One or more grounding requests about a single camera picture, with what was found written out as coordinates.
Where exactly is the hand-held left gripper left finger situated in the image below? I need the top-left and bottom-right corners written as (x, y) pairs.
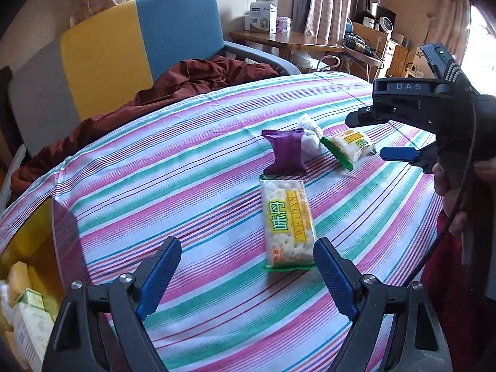
top-left (42, 236), bottom-right (183, 372)

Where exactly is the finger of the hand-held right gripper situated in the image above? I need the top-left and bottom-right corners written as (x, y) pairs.
top-left (346, 104), bottom-right (376, 128)
top-left (380, 143), bottom-right (440, 174)

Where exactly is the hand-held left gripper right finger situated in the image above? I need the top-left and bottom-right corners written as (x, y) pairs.
top-left (313, 237), bottom-right (453, 372)

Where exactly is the small rice cracker packet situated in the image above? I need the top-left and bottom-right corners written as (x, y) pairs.
top-left (320, 130), bottom-right (377, 172)

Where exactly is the large rice cracker packet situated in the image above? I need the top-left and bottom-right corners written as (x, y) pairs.
top-left (259, 174), bottom-right (318, 272)

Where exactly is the purple snack packet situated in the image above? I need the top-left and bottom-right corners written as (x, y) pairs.
top-left (261, 128), bottom-right (308, 177)

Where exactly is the yellow storage box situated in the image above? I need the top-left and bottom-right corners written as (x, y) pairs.
top-left (0, 197), bottom-right (84, 372)

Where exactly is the person's right hand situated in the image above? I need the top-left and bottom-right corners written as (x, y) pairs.
top-left (433, 159), bottom-right (496, 235)

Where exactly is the crumpled clear plastic bag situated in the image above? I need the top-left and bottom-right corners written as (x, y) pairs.
top-left (296, 113), bottom-right (324, 156)

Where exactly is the pale side curtain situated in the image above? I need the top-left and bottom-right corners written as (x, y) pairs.
top-left (428, 0), bottom-right (471, 63)

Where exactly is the wooden side desk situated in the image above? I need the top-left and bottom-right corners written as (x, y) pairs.
top-left (228, 30), bottom-right (345, 63)

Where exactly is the striped bed sheet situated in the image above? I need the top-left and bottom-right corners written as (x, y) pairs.
top-left (0, 70), bottom-right (446, 372)

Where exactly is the beige patterned curtain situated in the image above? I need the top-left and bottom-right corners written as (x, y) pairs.
top-left (304, 0), bottom-right (351, 47)

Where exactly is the person's dark red garment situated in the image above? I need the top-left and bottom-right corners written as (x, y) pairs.
top-left (420, 217), bottom-right (496, 372)

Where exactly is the white blue appliance carton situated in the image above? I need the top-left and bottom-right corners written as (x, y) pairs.
top-left (248, 1), bottom-right (277, 33)

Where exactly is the maroon blanket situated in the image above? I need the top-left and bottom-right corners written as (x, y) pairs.
top-left (11, 55), bottom-right (280, 194)

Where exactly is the blue yellow grey sofa chair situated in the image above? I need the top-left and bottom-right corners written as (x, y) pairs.
top-left (8, 0), bottom-right (303, 156)

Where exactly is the black cable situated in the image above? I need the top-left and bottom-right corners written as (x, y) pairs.
top-left (403, 85), bottom-right (479, 291)

